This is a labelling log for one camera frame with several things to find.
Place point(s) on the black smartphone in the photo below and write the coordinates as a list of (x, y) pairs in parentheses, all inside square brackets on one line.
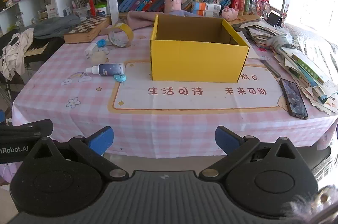
[(293, 98)]

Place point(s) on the white printed garment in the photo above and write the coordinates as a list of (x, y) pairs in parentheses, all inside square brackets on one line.
[(14, 52)]

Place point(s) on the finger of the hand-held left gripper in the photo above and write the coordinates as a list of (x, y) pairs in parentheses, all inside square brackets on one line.
[(26, 127), (1, 116)]

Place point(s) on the pink pig toy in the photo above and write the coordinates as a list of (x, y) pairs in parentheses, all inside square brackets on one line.
[(229, 13)]

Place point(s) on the grey folded cloth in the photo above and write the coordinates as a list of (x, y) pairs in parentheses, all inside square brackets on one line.
[(52, 26)]

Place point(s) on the green lid jar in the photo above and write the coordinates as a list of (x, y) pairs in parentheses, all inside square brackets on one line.
[(101, 9)]

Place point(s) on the white pen holder cup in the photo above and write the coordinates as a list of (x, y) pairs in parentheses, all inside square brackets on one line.
[(80, 12)]

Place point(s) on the dark blue bottle white cap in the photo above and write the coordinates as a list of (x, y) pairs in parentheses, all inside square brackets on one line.
[(111, 69)]

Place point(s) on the black piano keyboard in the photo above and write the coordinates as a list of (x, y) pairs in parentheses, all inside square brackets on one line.
[(52, 47)]

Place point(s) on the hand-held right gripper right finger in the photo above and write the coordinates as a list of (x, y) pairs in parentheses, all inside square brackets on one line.
[(227, 138)]

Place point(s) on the yellow cardboard box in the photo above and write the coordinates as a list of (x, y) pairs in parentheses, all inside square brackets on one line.
[(198, 60)]

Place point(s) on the white box red label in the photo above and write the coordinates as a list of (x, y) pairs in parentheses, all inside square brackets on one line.
[(52, 10)]

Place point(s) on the blue plastic bag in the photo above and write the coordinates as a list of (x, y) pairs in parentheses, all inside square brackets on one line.
[(101, 43)]

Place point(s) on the tan tape roll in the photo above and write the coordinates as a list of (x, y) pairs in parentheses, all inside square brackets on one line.
[(118, 27)]

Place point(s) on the pink checkered tablecloth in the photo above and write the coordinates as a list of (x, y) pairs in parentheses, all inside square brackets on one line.
[(184, 121)]

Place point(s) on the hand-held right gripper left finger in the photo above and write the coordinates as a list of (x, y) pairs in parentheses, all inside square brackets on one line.
[(101, 141)]

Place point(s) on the pile of papers and books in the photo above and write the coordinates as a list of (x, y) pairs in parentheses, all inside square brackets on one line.
[(303, 68)]

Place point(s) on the grey metal ruler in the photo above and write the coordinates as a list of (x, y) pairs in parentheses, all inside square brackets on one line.
[(270, 68)]

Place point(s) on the wooden chess board box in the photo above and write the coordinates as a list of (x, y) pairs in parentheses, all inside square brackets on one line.
[(84, 28)]

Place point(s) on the orange blue carton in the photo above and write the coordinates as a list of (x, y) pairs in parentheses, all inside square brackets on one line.
[(204, 14), (206, 6)]

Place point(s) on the dark phone stand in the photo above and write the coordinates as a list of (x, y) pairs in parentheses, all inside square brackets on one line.
[(274, 19)]

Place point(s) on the fuzzy sleeve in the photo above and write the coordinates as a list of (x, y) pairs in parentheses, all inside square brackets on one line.
[(311, 206)]

